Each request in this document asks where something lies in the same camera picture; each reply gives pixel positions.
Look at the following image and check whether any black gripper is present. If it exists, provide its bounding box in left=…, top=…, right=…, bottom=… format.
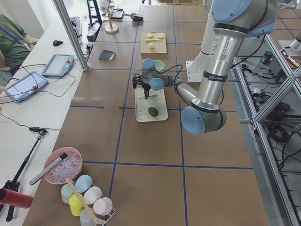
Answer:
left=141, top=81, right=151, bottom=97

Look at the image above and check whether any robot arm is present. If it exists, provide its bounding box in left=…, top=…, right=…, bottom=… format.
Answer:
left=132, top=0, right=279, bottom=135

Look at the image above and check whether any light green bowl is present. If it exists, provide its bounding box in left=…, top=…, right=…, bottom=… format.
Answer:
left=154, top=60, right=165, bottom=72

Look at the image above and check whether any pink bowl with ice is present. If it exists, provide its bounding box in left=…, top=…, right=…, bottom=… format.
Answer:
left=44, top=147, right=83, bottom=185

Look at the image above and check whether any white bear tray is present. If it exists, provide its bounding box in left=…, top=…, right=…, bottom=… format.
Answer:
left=135, top=88, right=168, bottom=122

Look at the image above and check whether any bamboo cutting board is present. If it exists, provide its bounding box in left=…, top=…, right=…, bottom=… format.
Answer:
left=140, top=33, right=167, bottom=55

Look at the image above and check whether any yellow sponge cloth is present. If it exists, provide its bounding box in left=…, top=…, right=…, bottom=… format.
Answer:
left=109, top=53, right=116, bottom=61

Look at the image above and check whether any yellow plastic knife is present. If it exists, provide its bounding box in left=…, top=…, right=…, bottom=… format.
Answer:
left=144, top=39, right=164, bottom=42

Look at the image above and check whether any lemon slice front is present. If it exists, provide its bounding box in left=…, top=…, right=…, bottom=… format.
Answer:
left=147, top=33, right=154, bottom=38

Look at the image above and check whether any grey folded cloth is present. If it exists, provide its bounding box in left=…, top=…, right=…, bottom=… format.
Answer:
left=98, top=50, right=115, bottom=62

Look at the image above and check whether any wooden mug tree stand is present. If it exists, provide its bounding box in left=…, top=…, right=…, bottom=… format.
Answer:
left=104, top=6, right=119, bottom=34

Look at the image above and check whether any metal scoop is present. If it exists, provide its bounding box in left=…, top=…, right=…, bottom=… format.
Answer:
left=123, top=13, right=143, bottom=21

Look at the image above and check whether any blue teach pendant far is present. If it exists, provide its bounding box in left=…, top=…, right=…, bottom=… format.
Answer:
left=41, top=54, right=75, bottom=78

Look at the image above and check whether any blue teach pendant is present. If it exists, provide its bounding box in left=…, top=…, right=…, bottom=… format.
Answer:
left=41, top=54, right=75, bottom=78
left=4, top=71, right=48, bottom=102

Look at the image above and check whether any black keyboard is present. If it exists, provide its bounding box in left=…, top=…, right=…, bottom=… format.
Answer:
left=70, top=16, right=82, bottom=37

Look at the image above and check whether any black computer mouse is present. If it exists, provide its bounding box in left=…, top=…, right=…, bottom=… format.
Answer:
left=53, top=40, right=63, bottom=47

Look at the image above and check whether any metal muddler rod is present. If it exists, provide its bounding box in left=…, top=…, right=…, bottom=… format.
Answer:
left=29, top=152, right=68, bottom=186

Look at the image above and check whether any blue teach pendant near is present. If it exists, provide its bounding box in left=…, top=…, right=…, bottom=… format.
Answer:
left=4, top=71, right=48, bottom=102

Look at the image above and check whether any cup rack with cups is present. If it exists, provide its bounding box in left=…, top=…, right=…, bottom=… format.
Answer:
left=61, top=175, right=116, bottom=226

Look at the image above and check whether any person in green shirt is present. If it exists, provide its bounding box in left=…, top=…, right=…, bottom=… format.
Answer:
left=0, top=14, right=36, bottom=75

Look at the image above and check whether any black tripod stick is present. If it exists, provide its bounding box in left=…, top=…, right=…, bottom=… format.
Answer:
left=0, top=127, right=48, bottom=222

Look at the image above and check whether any red bottle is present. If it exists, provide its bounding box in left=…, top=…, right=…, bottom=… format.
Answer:
left=0, top=188, right=33, bottom=209

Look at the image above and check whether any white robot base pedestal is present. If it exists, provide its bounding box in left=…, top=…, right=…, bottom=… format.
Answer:
left=186, top=13, right=215, bottom=82

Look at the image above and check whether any aluminium frame post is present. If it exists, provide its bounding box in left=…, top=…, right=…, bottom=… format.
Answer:
left=53, top=0, right=89, bottom=72

